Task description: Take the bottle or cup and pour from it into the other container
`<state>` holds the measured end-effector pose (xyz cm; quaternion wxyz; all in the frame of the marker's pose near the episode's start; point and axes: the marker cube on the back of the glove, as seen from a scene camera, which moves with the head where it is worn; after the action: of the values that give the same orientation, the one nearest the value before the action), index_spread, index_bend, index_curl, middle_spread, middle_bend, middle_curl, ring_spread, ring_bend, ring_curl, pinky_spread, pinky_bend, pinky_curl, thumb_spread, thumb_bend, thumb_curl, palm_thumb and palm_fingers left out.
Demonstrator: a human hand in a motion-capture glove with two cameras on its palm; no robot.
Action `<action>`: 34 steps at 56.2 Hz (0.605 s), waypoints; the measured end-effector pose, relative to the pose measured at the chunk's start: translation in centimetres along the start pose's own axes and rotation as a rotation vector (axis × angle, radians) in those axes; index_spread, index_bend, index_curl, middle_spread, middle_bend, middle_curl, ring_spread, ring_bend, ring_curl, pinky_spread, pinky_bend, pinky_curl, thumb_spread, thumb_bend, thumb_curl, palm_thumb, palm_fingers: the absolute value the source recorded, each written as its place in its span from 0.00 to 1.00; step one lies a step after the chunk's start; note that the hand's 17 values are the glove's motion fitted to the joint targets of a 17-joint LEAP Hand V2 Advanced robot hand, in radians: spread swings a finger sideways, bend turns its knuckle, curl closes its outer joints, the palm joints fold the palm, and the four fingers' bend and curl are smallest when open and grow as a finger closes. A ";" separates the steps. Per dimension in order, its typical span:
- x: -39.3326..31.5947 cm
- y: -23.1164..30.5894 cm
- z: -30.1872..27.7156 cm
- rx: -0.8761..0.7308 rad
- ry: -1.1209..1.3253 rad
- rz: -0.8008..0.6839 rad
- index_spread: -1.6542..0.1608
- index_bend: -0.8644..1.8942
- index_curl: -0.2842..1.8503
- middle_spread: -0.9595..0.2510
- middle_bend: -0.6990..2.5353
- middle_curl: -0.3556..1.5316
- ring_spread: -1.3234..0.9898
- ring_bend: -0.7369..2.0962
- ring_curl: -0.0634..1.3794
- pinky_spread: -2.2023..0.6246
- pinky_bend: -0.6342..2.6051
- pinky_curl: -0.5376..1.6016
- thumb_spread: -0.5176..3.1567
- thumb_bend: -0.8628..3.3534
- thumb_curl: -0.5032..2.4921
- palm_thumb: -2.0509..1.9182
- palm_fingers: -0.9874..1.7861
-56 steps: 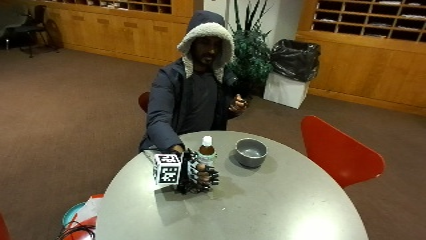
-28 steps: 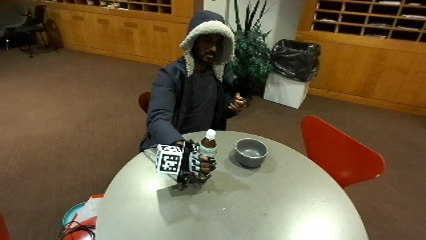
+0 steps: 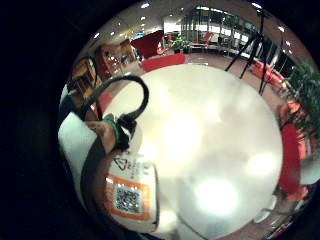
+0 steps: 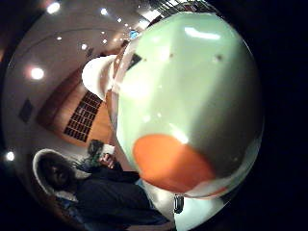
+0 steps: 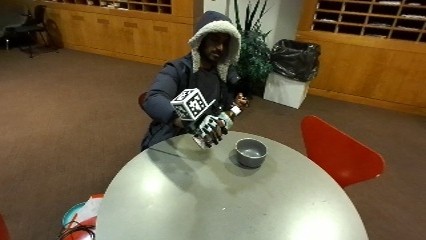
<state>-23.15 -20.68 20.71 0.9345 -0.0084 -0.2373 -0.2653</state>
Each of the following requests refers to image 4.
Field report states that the dark square wall plate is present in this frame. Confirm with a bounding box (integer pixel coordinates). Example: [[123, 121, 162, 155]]
[[17, 97, 35, 124]]

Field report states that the bright rectangular ceiling light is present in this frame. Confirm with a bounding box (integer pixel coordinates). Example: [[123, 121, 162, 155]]
[[141, 8, 163, 23]]

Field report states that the group of round ceiling spotlights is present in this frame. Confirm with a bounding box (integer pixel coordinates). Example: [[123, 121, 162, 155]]
[[4, 1, 130, 164]]

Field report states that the person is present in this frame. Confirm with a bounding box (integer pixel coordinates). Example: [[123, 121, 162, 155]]
[[84, 139, 116, 171], [34, 149, 171, 231]]

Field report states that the dark grid wall panel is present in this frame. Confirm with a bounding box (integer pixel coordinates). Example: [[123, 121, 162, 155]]
[[63, 90, 104, 143]]

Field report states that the small black clip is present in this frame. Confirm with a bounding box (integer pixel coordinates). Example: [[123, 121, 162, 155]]
[[173, 194, 186, 215]]

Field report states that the white chair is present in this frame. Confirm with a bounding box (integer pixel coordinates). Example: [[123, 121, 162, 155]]
[[32, 148, 92, 203]]

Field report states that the pale green bottle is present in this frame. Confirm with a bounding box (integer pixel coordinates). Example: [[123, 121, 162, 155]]
[[81, 11, 266, 200]]

